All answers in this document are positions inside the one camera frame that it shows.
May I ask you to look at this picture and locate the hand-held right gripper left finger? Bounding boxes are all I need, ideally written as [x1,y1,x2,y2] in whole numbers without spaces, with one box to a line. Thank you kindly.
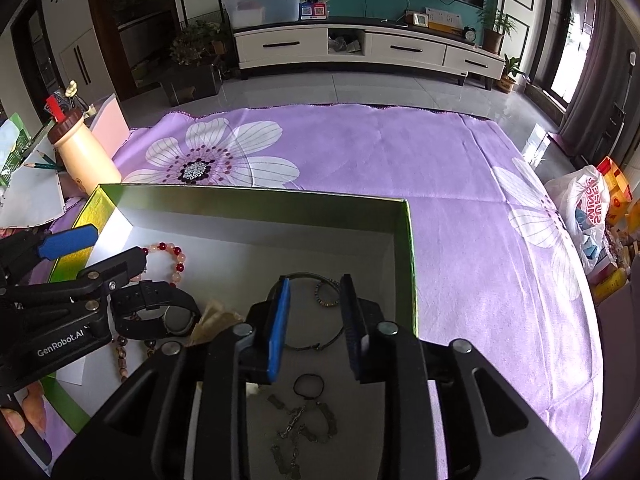
[50,277,292,480]

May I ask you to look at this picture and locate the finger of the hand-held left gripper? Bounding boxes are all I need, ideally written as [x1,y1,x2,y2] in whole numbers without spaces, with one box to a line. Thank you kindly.
[0,245,149,322]
[0,223,100,282]

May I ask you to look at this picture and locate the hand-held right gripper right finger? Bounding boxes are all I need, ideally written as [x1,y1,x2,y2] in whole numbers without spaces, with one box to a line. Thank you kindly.
[340,273,582,480]

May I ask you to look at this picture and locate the small beaded ring bracelet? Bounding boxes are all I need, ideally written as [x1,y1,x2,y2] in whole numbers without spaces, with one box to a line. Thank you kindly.
[314,280,344,308]

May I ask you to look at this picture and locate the red and pink bead bracelet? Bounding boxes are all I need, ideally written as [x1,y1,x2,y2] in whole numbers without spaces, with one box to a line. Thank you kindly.
[129,241,189,285]

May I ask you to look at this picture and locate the silver bangle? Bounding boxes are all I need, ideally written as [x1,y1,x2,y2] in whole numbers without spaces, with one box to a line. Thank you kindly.
[276,272,352,352]

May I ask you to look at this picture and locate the green cardboard box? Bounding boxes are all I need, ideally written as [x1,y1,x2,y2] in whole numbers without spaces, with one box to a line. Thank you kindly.
[40,183,419,480]

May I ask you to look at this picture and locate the person's left hand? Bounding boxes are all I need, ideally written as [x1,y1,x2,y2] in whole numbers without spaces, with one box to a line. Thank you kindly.
[0,407,26,439]

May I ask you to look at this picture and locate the black wrist watch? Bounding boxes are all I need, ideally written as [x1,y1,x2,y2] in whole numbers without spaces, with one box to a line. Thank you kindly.
[109,280,202,342]

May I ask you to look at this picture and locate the white paper sheet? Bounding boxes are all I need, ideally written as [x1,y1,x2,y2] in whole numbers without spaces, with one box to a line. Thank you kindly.
[0,162,68,228]

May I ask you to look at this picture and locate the pencils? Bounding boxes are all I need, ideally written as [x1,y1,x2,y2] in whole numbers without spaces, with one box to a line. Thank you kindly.
[22,149,67,172]

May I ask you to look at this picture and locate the cream bottle brown cap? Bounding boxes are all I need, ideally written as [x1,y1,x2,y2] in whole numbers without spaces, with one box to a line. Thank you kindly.
[44,80,123,196]

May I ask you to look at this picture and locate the green and white packet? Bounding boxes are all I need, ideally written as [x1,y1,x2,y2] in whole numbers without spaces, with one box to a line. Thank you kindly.
[0,112,50,187]

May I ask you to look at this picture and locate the pale pink board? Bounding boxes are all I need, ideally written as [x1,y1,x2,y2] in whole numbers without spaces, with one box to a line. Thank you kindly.
[89,94,132,162]

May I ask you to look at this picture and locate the purple floral tablecloth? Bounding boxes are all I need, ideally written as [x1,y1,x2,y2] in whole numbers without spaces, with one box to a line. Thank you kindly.
[25,102,607,480]

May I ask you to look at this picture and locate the white cabinet door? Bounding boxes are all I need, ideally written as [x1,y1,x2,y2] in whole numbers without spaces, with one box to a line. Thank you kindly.
[59,27,110,107]

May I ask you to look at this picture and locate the leafy plant in glass tank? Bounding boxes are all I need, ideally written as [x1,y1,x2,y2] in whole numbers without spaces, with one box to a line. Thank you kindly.
[159,19,226,107]

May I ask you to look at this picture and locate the white plastic bag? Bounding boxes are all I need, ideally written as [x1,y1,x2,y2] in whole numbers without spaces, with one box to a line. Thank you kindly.
[544,164,613,276]

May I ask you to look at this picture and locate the white tv cabinet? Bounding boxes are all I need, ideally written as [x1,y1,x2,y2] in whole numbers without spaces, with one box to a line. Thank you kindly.
[233,19,507,92]

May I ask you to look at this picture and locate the clear plastic storage box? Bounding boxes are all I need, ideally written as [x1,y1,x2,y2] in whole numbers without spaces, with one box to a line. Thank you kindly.
[224,0,304,29]

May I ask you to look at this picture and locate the small potted plant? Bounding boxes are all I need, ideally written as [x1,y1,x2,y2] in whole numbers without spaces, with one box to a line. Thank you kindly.
[497,54,527,94]

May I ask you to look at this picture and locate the yellow card box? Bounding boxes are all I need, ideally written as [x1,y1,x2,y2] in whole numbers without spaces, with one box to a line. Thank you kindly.
[425,7,462,32]

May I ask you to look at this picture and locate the tall potted plant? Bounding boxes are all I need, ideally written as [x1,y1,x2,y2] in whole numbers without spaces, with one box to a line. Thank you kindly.
[476,2,520,56]

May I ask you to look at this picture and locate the grey curtain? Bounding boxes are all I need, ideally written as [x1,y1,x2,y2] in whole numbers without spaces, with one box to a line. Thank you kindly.
[557,0,640,161]

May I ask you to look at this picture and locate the black hair tie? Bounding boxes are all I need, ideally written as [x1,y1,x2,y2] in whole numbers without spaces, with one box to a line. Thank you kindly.
[292,373,326,401]

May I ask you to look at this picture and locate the cream carved bracelet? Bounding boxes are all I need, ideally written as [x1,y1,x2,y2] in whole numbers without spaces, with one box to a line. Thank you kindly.
[191,299,247,347]

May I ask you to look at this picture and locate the brown bead bracelet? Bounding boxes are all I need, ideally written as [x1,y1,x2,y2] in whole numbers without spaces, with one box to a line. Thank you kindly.
[114,335,157,385]

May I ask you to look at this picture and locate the silver chain bracelet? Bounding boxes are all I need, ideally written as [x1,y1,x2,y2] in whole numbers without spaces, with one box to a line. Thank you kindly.
[267,392,339,477]

